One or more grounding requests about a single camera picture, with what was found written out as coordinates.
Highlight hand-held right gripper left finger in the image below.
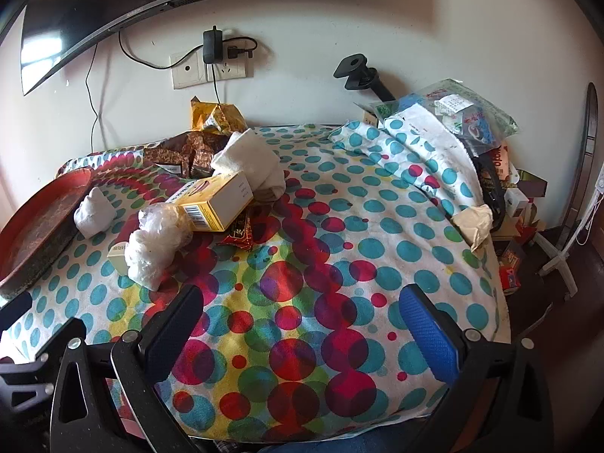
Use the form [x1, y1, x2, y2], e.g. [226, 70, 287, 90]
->
[49, 283, 205, 453]

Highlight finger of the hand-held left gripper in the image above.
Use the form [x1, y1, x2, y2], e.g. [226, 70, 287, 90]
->
[0, 356, 58, 435]
[0, 290, 34, 328]

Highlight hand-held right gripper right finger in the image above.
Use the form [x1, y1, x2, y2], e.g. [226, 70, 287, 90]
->
[399, 283, 554, 453]

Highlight red round tray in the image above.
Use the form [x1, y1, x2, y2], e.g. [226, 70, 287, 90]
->
[0, 167, 95, 300]

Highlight yellow cardboard box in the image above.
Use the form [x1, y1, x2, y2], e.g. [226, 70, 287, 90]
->
[165, 170, 256, 233]

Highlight brown snack bag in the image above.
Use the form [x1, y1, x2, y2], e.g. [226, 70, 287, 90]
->
[142, 128, 234, 180]

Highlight yellow snack bag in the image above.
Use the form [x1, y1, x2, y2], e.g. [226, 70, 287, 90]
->
[190, 97, 247, 134]

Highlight crumpled clear plastic bag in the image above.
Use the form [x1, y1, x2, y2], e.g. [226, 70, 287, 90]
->
[123, 202, 194, 291]

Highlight small cream box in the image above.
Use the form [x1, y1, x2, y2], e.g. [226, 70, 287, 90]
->
[106, 240, 130, 275]

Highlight small red box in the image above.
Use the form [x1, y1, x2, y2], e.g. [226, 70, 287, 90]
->
[498, 265, 522, 294]

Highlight dark red candy wrapper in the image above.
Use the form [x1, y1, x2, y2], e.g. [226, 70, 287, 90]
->
[217, 208, 256, 248]

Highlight crumpled beige paper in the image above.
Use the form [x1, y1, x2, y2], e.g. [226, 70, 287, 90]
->
[452, 204, 494, 253]

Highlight crumpled white tissue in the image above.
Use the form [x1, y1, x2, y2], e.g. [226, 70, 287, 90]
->
[74, 187, 115, 237]

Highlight polka dot tablecloth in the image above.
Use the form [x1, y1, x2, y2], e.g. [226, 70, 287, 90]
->
[0, 123, 513, 445]

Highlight white fan stand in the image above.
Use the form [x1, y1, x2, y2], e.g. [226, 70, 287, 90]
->
[533, 165, 604, 299]

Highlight small white box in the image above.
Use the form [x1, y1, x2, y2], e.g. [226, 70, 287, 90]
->
[502, 189, 532, 223]

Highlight white folded towel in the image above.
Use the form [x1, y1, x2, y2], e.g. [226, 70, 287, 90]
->
[210, 127, 287, 203]

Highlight clear bag of packets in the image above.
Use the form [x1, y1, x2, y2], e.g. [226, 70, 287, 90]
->
[370, 78, 519, 159]

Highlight black power adapter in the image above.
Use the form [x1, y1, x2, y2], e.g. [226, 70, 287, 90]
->
[202, 26, 226, 64]

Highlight black bag strap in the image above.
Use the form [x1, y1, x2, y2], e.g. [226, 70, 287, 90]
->
[472, 153, 508, 232]

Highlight thin black television cable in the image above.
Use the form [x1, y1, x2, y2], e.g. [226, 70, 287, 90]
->
[85, 40, 107, 153]

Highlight dark curved wooden frame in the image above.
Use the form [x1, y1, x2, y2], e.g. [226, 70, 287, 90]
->
[559, 82, 600, 256]

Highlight white wall socket plate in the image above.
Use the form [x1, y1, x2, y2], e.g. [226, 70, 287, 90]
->
[170, 49, 254, 90]

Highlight looped black cable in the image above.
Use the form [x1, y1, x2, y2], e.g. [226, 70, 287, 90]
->
[118, 28, 206, 71]

